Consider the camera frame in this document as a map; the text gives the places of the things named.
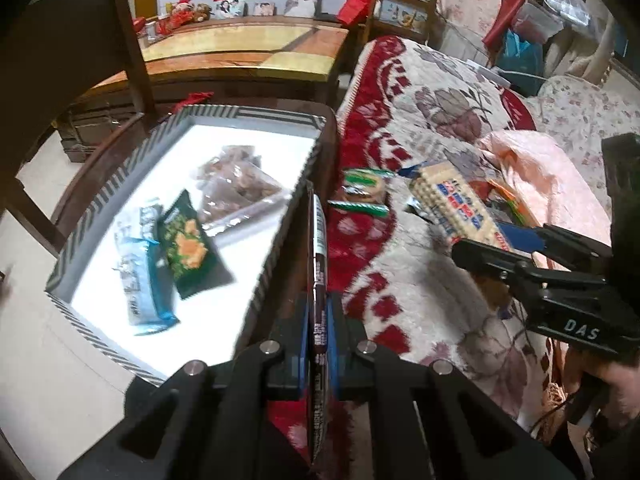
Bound small green snack packet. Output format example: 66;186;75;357
327;199;390;219

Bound plush toys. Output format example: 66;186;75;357
165;0;211;24

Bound wooden table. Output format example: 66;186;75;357
55;22;351;162

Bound dark wooden chair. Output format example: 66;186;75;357
0;0;346;376

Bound dark snack packet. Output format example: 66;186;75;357
305;182;332;466

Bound red paper bag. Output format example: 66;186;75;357
337;0;371;27

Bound blue plastic bag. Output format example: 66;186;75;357
500;30;544;74

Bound striped storage box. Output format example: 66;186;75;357
45;104;328;388

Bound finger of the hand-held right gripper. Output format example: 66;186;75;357
499;224;614;275
451;237;557;307

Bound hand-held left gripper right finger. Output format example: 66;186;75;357
322;292;576;480

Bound wooden shelf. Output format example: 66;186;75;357
372;0;441;44

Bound red tassel ornament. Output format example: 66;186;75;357
175;91;214;114

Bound red floral blanket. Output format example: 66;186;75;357
265;35;601;480

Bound cream fleece cloth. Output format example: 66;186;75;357
545;25;617;87

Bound pink quilt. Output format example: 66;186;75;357
477;130;617;266

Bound rose print sofa cover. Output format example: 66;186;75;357
537;75;640;221

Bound blue label cracker packet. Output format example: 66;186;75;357
409;161;511;256

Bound dark green cracker packet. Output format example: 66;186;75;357
157;189;237;301

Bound light blue snack packet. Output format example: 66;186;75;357
116;205;181;337

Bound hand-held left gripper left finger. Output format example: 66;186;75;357
57;292;313;480

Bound red cloth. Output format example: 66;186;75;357
482;0;532;47

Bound green biscuit packet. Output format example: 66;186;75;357
341;167;396;203

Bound person's right hand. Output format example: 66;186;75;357
565;345;640;441

